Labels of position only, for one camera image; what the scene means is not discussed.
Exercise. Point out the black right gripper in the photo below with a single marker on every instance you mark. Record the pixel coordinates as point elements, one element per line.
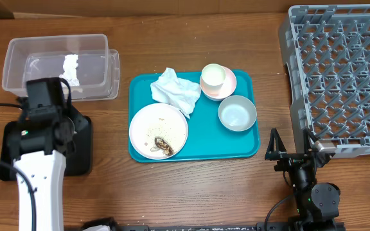
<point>290,158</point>

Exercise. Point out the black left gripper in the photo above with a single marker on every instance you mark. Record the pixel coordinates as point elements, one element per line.
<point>80,119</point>

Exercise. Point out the white napkin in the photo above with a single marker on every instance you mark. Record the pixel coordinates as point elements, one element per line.
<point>177,92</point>

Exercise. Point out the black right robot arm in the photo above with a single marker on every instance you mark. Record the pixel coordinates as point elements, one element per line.
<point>317,203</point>

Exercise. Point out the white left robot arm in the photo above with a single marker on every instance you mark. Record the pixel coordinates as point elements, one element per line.
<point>39,162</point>

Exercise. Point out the grey dishwasher rack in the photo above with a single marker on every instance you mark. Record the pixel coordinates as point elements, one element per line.
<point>326,51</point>

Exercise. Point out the white tissue in bin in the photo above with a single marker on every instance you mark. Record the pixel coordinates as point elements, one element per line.
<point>70,73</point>

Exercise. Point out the clear plastic bin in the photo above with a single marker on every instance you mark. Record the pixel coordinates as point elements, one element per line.
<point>32,58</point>

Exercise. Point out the grey bowl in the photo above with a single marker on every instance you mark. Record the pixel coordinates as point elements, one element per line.
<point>237,113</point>

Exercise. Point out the black tray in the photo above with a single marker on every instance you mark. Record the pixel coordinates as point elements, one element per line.
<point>78,163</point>

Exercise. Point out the small pink saucer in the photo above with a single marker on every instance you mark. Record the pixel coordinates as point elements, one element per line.
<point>227,88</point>

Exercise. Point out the pale yellow cup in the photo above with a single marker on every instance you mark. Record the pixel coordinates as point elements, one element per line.
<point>212,78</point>

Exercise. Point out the large white plate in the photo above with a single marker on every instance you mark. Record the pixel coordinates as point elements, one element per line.
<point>158,120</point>

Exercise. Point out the brown food scrap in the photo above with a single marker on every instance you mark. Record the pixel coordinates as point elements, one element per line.
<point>161,144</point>

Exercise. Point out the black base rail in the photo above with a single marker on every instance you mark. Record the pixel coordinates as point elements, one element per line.
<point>111,224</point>

